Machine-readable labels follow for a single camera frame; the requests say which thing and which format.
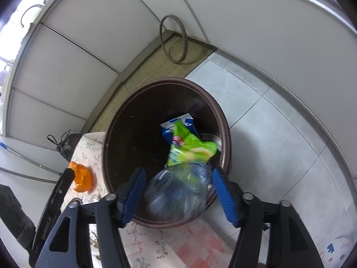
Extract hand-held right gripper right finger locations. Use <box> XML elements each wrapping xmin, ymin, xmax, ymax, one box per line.
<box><xmin>211</xmin><ymin>167</ymin><xmax>325</xmax><ymax>268</ymax></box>

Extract blue and white carton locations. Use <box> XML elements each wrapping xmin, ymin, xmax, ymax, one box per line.
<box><xmin>160</xmin><ymin>113</ymin><xmax>201</xmax><ymax>146</ymax></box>

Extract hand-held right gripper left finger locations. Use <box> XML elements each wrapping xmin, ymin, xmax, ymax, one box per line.
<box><xmin>36</xmin><ymin>167</ymin><xmax>147</xmax><ymax>268</ymax></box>

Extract black plastic bag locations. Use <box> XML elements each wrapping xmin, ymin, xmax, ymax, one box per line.
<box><xmin>46</xmin><ymin>129</ymin><xmax>81</xmax><ymax>162</ymax></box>

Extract dark metal ring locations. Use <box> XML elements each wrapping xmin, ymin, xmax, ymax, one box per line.
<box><xmin>159</xmin><ymin>15</ymin><xmax>188</xmax><ymax>64</ymax></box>

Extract brown round trash bin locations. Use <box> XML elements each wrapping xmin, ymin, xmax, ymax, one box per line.
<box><xmin>103</xmin><ymin>77</ymin><xmax>233</xmax><ymax>229</ymax></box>

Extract large orange peel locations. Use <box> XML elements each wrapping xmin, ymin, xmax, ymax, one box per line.
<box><xmin>69</xmin><ymin>161</ymin><xmax>94</xmax><ymax>193</ymax></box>

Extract white printed cloth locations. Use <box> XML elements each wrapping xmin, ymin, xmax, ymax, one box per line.
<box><xmin>318</xmin><ymin>233</ymin><xmax>356</xmax><ymax>268</ymax></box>

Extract dark cloth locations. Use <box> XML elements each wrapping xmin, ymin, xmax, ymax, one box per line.
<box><xmin>0</xmin><ymin>184</ymin><xmax>37</xmax><ymax>253</ymax></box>

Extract woven straw mat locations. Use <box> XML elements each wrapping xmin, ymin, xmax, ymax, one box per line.
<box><xmin>89</xmin><ymin>32</ymin><xmax>217</xmax><ymax>133</ymax></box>

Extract green snack bag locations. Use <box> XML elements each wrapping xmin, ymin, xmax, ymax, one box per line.
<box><xmin>166</xmin><ymin>121</ymin><xmax>219</xmax><ymax>168</ymax></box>

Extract clear plastic bottle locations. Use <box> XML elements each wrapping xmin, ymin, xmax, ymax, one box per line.
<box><xmin>143</xmin><ymin>160</ymin><xmax>214</xmax><ymax>220</ymax></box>

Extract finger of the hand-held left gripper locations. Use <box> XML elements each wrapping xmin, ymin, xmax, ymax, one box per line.
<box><xmin>50</xmin><ymin>168</ymin><xmax>76</xmax><ymax>215</ymax></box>

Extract floral tablecloth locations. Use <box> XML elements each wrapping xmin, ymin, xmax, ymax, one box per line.
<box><xmin>60</xmin><ymin>131</ymin><xmax>235</xmax><ymax>268</ymax></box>

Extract metal pole with blue end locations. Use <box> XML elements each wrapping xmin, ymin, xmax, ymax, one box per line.
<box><xmin>0</xmin><ymin>142</ymin><xmax>62</xmax><ymax>176</ymax></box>

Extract curved metal faucet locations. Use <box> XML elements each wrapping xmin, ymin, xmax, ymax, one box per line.
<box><xmin>20</xmin><ymin>4</ymin><xmax>44</xmax><ymax>28</ymax></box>

